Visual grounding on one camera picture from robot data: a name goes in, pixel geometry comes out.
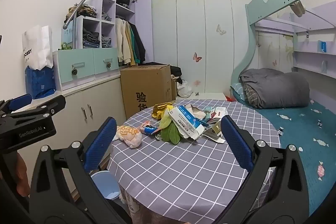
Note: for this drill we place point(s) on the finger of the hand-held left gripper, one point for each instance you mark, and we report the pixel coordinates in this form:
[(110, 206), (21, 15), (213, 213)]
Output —
[(19, 102), (53, 104)]

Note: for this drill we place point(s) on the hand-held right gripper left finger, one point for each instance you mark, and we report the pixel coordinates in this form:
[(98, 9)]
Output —
[(101, 145)]

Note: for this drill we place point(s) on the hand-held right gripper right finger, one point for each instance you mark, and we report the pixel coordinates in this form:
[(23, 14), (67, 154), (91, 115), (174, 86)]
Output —
[(236, 142)]

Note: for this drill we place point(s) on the pale blue waste bin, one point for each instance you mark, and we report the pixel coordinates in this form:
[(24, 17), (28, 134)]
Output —
[(105, 184)]

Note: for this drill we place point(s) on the teal packet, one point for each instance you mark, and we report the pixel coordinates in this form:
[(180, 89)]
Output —
[(209, 112)]

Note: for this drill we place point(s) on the person's left hand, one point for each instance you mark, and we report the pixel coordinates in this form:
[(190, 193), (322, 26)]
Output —
[(22, 176)]

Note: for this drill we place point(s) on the silver foil packet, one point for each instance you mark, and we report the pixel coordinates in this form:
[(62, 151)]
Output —
[(218, 139)]

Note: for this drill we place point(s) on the blue plastic bag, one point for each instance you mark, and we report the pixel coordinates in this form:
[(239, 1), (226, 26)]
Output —
[(39, 82)]

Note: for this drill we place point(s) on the orange white bread bag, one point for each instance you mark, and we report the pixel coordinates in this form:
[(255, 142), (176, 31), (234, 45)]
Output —
[(130, 136)]

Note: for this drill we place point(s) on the white red leaflet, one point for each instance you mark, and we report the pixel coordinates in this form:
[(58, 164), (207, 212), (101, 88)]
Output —
[(219, 112)]

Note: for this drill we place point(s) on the teal drawer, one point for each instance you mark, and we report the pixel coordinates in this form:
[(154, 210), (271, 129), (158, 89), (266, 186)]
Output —
[(65, 69), (113, 56)]

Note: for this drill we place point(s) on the beige low cabinet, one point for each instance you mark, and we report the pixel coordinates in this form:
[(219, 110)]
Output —
[(105, 98)]

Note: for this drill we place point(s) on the crumpled white paper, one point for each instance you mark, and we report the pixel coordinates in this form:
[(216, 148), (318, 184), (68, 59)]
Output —
[(197, 111)]

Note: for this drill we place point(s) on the blue orange snack wrapper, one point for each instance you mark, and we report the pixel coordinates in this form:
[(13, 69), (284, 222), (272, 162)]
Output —
[(149, 130)]

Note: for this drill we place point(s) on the white paper bag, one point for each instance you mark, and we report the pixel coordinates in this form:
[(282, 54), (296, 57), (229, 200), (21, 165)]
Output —
[(36, 48)]

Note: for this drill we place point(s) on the torn white blue carton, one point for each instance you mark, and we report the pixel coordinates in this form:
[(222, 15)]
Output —
[(183, 119)]

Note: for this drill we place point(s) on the small green plant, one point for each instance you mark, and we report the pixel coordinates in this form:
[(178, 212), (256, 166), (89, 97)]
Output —
[(65, 46)]

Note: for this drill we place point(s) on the printed blanket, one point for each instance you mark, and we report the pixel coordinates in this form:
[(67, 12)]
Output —
[(131, 203)]

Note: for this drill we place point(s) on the dark green leaf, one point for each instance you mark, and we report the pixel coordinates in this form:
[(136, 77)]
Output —
[(170, 136)]

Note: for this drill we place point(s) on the teal candy print bedsheet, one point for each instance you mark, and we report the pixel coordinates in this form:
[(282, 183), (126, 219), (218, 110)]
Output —
[(302, 129)]

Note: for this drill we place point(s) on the grey duvet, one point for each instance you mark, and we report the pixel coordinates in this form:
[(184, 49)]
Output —
[(275, 87)]

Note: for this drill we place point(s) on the light green leaf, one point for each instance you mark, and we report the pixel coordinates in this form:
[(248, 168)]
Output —
[(165, 121)]

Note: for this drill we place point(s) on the grey checked tablecloth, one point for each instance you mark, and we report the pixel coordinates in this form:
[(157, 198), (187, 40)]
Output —
[(170, 166)]

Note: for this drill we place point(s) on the white plastic bag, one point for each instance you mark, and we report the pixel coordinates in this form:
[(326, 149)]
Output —
[(185, 90)]

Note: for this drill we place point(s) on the large cardboard box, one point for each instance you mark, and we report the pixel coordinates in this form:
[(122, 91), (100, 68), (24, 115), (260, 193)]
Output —
[(147, 87)]

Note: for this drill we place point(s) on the dark folded clothes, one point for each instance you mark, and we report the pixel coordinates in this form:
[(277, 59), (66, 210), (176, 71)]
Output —
[(90, 40)]

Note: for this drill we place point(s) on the grey metal handrail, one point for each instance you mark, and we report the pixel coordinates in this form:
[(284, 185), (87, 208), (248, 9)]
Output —
[(74, 32)]

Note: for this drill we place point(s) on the grey folded clothes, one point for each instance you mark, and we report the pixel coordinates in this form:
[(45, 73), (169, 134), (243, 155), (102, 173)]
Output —
[(106, 41)]

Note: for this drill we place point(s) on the black clothes heap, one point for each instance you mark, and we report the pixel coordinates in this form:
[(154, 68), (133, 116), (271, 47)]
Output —
[(176, 71)]

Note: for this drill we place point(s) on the cream hanging jacket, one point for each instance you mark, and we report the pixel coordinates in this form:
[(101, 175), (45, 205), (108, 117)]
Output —
[(122, 40)]

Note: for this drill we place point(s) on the brown folded clothes pile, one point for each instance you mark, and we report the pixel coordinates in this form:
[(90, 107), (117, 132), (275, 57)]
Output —
[(81, 12)]

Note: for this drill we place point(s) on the green hanging garment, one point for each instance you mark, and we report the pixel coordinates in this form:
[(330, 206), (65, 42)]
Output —
[(134, 49)]

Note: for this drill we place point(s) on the black hanging coat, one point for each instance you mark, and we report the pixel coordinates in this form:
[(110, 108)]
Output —
[(140, 45)]

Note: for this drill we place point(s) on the lilac stair shelf unit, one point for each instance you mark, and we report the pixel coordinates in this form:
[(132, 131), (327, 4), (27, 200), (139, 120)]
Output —
[(143, 29)]

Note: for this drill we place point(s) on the pale green wardrobe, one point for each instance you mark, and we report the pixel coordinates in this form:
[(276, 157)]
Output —
[(189, 29)]

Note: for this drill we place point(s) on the black folded clothes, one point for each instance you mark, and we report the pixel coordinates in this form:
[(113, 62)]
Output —
[(123, 1)]

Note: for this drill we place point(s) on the small blue box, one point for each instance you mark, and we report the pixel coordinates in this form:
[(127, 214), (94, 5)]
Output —
[(322, 47)]

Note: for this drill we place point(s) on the tan hanging cloth item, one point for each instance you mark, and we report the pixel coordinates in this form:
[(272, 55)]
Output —
[(298, 8)]

